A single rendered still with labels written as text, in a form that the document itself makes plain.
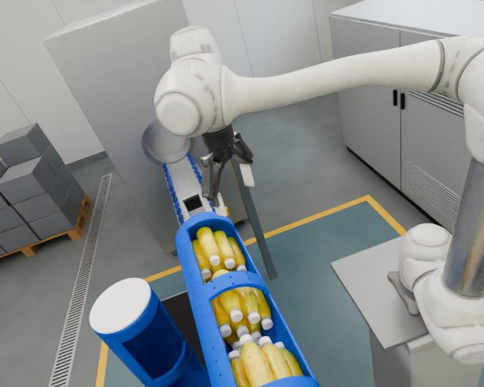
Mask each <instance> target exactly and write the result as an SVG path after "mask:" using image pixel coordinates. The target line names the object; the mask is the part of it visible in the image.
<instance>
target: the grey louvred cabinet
mask: <svg viewBox="0 0 484 387"><path fill-rule="evenodd" d="M328 17H329V24H330V37H331V44H332V50H333V60H337V59H339V58H345V57H349V56H353V55H361V54H366V53H370V52H375V51H384V50H389V49H393V48H400V47H404V46H408V45H414V44H417V43H421V42H425V41H431V40H437V39H443V38H451V37H456V36H467V35H484V1H478V0H366V1H363V2H360V3H357V4H355V5H351V6H348V7H346V8H342V9H340V10H337V11H334V12H331V13H330V16H328ZM337 96H338V103H339V109H340V123H341V129H342V136H343V143H344V144H345V145H346V146H347V150H348V151H349V152H350V153H351V154H353V155H354V156H355V157H356V158H358V159H359V160H360V161H361V162H363V163H364V164H365V165H366V166H367V167H368V168H369V169H371V171H373V172H374V173H375V174H376V175H377V176H379V177H380V178H381V179H382V180H384V181H385V182H386V183H387V184H389V185H390V186H391V187H392V188H393V189H394V190H395V191H396V192H397V193H398V194H400V195H401V196H402V197H404V198H405V199H406V200H407V201H408V202H410V203H411V204H412V205H413V206H414V207H415V208H416V209H417V210H418V211H420V212H421V213H422V214H423V215H424V216H426V217H427V218H428V219H429V220H431V221H432V222H433V223H434V224H435V225H438V226H440V227H443V228H445V229H446V230H448V231H449V233H450V234H451V235H452V234H453V229H454V226H455V222H456V217H457V213H458V210H459V205H460V201H461V198H462V192H463V189H464V186H465V182H466V177H467V174H468V170H469V165H470V161H471V158H472V155H471V153H470V152H469V150H468V148H467V146H466V126H465V119H464V113H463V107H464V106H463V105H462V104H460V103H459V102H457V101H455V100H453V99H452V98H449V97H448V96H447V95H446V94H442V93H433V92H421V91H413V90H408V89H403V88H392V87H385V86H359V87H354V88H348V89H345V90H342V91H338V92H337Z"/></svg>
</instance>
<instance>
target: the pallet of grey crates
mask: <svg viewBox="0 0 484 387"><path fill-rule="evenodd" d="M0 158H1V159H2V160H0V258H1V257H4V256H7V255H9V254H12V253H15V252H18V251H20V250H21V251H22V252H23V253H24V254H25V255H26V256H27V257H30V256H34V255H36V253H37V251H38V248H39V246H40V244H41V243H43V242H45V241H47V240H51V239H53V238H55V237H59V236H61V235H64V234H66V233H67V234H68V235H69V236H70V238H71V239H72V240H73V241H74V240H77V239H80V238H81V237H82V234H83V230H84V228H85V222H86V220H87V216H88V211H89V208H90V206H91V199H90V198H89V196H88V195H87V194H86V193H85V192H84V191H83V190H82V188H81V186H80V185H79V183H78V182H77V181H76V179H75V178H74V177H73V175H72V174H71V172H70V170H69V169H68V168H67V166H66V165H65V163H64V162H63V161H62V159H61V157H60V155H59V154H58V152H57V151H56V150H55V148H54V146H53V145H52V143H51V142H50V141H49V139H48V138H47V137H46V135H45V133H44V132H43V130H42V129H41V128H40V126H39V125H38V123H34V124H30V125H28V126H26V127H22V128H19V129H17V130H14V131H11V132H8V133H6V134H5V135H4V136H3V137H2V138H1V139H0Z"/></svg>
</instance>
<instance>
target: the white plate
mask: <svg viewBox="0 0 484 387"><path fill-rule="evenodd" d="M150 298H151V289H150V287H149V285H148V283H147V282H146V281H144V280H143V279H139V278H130V279H124V280H122V281H120V282H118V283H115V284H114V285H112V286H110V287H109V288H108V289H106V290H105V291H104V292H103V293H102V294H101V295H100V296H99V297H98V299H97V300H96V302H95V303H94V305H93V307H92V309H91V313H90V324H91V327H92V328H93V329H94V330H95V331H96V332H99V333H103V334H109V333H114V332H118V331H120V330H123V329H124V328H126V327H128V326H129V325H130V324H132V323H133V322H134V321H136V320H137V319H138V318H139V317H140V315H141V314H142V313H143V312H144V311H145V309H146V307H147V306H148V303H149V301H150Z"/></svg>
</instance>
